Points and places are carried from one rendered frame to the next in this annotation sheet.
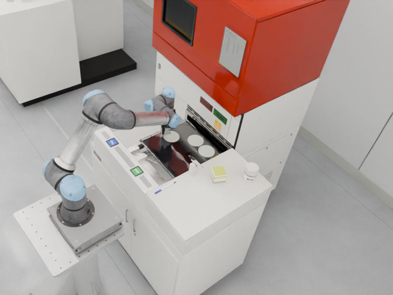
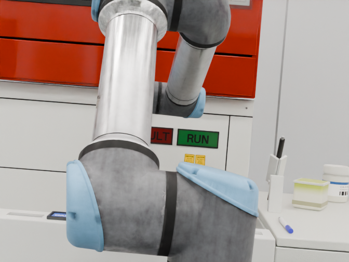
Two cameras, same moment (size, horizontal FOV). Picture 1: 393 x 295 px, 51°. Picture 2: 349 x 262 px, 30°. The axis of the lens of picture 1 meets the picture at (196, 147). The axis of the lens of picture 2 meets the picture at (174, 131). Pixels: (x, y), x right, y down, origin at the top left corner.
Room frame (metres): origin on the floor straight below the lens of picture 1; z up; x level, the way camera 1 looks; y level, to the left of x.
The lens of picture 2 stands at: (0.58, 1.22, 1.21)
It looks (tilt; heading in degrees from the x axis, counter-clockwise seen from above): 3 degrees down; 316
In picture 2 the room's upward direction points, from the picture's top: 4 degrees clockwise
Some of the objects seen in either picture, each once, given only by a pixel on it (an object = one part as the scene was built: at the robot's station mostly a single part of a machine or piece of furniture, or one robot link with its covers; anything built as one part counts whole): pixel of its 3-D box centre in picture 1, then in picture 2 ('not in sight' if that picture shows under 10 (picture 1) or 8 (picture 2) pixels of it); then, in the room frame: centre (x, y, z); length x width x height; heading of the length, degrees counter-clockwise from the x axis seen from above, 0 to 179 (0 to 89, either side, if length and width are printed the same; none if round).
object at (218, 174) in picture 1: (218, 174); (310, 194); (1.48, -0.14, 1.00); 0.07 x 0.07 x 0.07; 20
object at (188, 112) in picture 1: (206, 133); not in sight; (1.90, -0.05, 0.89); 0.44 x 0.02 x 0.10; 45
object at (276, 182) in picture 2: (195, 165); (275, 182); (1.49, -0.01, 1.03); 0.06 x 0.04 x 0.13; 135
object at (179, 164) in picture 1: (181, 147); not in sight; (1.74, 0.09, 0.90); 0.34 x 0.34 x 0.01; 45
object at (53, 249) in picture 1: (74, 227); not in sight; (1.16, 0.58, 0.75); 0.45 x 0.44 x 0.13; 138
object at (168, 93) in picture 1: (167, 97); not in sight; (1.81, 0.21, 1.21); 0.09 x 0.08 x 0.11; 141
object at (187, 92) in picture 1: (193, 102); (105, 159); (2.04, 0.07, 1.02); 0.82 x 0.03 x 0.40; 45
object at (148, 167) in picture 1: (147, 170); not in sight; (1.54, 0.26, 0.87); 0.36 x 0.08 x 0.03; 45
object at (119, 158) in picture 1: (124, 165); (129, 258); (1.53, 0.39, 0.89); 0.55 x 0.09 x 0.14; 45
